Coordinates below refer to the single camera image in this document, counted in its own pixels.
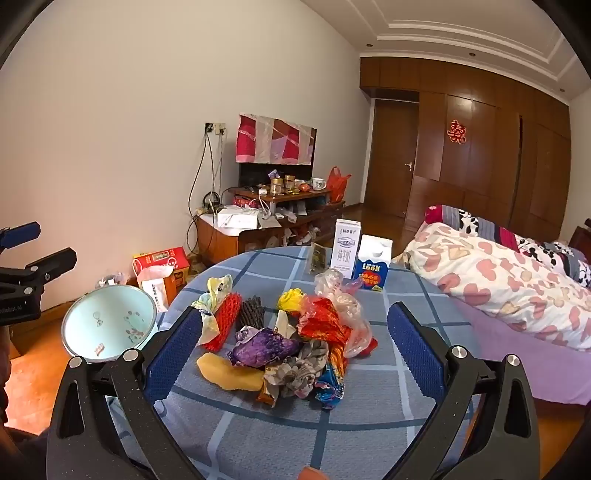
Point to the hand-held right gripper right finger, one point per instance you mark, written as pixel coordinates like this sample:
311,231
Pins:
415,355

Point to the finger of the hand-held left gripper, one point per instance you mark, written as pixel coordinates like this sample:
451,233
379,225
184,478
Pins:
51,265
21,233

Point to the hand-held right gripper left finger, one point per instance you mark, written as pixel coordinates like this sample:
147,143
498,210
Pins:
175,355

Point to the clear bag with red print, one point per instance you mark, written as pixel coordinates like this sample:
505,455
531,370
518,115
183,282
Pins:
364,332

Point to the yellow sponge piece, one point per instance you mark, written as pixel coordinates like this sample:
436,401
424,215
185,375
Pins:
231,374

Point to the red foam net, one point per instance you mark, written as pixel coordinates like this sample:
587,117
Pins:
226,318

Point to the light blue enamel basin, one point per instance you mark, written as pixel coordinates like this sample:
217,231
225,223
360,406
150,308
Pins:
106,318

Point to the white yellow plastic wrapper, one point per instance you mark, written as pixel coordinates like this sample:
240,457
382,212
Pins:
217,286

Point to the black foam net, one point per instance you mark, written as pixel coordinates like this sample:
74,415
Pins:
251,314

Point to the purple wrapper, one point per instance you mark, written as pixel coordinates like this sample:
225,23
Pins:
263,348

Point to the blue candy wrapper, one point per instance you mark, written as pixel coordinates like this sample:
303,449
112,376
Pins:
330,387

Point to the red gold plastic wrapper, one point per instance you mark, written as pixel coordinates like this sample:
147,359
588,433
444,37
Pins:
323,323

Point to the orange snack wrapper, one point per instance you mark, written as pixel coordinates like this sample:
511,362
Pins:
268,397

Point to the pink clear plastic bag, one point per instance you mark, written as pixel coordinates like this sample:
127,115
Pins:
337,286

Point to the white paper wrapper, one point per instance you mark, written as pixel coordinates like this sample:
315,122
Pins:
286,327

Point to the grey patterned wrapper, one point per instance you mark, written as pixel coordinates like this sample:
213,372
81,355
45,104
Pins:
295,369

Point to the person's left forearm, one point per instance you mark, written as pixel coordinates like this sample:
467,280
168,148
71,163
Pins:
4,378

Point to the clear bag of wrappers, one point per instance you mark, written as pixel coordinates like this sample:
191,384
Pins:
111,280

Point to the white paper bag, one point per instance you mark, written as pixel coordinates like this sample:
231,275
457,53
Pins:
157,286

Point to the blue plaid tablecloth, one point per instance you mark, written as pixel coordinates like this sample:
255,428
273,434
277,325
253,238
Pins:
369,415

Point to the red yellow gift box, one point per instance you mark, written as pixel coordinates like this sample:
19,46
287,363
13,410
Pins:
173,261

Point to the blue white milk carton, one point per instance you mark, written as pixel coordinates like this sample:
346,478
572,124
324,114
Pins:
371,267

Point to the purple bed sheet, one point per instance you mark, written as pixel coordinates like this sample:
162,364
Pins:
517,360

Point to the heart print quilt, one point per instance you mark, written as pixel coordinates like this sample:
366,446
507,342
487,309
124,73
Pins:
498,281

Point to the wooden television cabinet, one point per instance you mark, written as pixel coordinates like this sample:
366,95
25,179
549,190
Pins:
221,240

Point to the tall white milk carton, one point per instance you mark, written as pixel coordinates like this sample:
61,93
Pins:
345,249

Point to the cow print blanket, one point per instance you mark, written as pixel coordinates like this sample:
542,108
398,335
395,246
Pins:
475,226

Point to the white flat box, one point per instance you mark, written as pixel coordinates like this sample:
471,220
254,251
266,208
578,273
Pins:
238,219

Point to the red tin box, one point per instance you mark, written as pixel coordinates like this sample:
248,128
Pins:
244,201

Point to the orange plastic bag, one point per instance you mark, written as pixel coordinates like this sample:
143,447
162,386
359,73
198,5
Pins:
338,184

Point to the wooden door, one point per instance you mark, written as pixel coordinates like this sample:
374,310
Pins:
392,161

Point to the gold jar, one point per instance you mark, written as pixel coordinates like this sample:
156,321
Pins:
276,187
289,182

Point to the white mug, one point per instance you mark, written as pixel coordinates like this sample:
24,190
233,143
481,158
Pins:
318,183

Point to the black television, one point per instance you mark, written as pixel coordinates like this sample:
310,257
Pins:
254,173

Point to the wooden wardrobe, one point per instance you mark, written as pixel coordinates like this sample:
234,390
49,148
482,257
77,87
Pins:
485,161

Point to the purple flower decoration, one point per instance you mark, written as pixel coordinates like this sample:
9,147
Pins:
274,174

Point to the red paper decoration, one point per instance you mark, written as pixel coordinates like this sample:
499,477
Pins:
456,131

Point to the red pink cloth cover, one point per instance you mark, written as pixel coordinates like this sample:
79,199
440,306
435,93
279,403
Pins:
272,138

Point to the wall socket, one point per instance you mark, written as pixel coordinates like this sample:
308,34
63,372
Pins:
216,128

